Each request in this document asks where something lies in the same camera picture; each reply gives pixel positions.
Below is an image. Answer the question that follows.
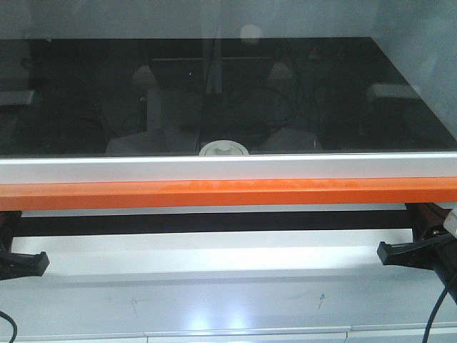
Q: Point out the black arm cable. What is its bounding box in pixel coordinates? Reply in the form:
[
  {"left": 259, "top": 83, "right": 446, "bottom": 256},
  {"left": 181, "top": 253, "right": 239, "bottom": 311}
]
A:
[{"left": 0, "top": 309, "right": 18, "bottom": 343}]

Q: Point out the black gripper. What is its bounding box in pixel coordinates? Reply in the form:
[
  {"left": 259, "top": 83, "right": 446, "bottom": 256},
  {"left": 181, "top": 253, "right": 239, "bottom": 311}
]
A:
[{"left": 376, "top": 203, "right": 456, "bottom": 266}]

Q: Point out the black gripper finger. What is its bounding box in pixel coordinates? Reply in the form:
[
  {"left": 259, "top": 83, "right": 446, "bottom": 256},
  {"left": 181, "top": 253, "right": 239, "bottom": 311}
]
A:
[{"left": 1, "top": 251, "right": 49, "bottom": 280}]

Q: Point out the orange sash handle bar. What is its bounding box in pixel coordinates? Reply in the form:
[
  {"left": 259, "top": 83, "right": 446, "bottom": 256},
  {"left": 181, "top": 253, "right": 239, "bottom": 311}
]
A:
[{"left": 1, "top": 177, "right": 456, "bottom": 211}]

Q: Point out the glass jar with white lid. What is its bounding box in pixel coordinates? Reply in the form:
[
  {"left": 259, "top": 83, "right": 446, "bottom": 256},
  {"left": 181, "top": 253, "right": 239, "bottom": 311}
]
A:
[{"left": 199, "top": 140, "right": 249, "bottom": 156}]

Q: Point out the glass fume hood sash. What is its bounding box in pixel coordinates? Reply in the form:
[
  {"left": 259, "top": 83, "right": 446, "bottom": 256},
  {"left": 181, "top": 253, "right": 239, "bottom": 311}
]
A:
[{"left": 1, "top": 37, "right": 456, "bottom": 184}]

